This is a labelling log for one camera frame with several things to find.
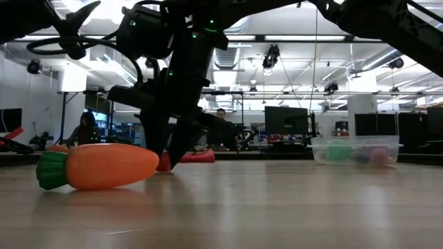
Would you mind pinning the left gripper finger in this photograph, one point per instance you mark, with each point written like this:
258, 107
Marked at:
81, 15
73, 48

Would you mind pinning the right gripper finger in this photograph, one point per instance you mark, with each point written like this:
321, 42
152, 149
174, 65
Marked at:
181, 141
155, 135

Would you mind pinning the red toy strawberry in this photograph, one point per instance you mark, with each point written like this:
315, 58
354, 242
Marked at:
162, 165

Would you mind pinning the bright green toy pepper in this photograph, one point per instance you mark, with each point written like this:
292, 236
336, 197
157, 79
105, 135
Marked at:
339, 152

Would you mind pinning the pink toy peach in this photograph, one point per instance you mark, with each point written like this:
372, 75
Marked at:
379, 156

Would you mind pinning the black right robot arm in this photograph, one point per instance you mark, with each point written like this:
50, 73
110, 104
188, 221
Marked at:
380, 24

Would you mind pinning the black background robot arm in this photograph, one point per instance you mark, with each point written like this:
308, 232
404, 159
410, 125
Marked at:
41, 140

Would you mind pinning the clear plastic tupperware container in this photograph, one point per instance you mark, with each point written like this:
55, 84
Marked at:
354, 138

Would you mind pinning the red folded cloth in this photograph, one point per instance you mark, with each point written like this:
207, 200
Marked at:
200, 157

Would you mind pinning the person seated at desk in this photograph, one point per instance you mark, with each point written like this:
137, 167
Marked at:
221, 113

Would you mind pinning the orange toy carrot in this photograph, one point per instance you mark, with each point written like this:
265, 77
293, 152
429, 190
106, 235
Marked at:
104, 166

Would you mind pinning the person with bowed head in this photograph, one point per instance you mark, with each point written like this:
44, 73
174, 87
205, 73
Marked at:
84, 129

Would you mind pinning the black computer monitor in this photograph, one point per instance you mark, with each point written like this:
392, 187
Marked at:
285, 121

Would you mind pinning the white building column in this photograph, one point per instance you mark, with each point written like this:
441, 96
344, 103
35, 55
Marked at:
361, 114

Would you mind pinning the black room divider panel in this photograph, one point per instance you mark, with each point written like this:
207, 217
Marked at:
375, 124

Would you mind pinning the silver ceiling air duct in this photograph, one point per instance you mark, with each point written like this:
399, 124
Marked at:
226, 57

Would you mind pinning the black ceiling-hung camera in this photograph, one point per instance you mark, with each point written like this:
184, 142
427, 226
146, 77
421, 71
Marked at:
331, 88
396, 63
271, 57
34, 66

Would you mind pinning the black aluminium table frame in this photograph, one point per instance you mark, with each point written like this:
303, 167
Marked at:
259, 38

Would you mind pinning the dark wall screen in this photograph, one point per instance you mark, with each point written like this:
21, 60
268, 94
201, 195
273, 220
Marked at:
10, 120

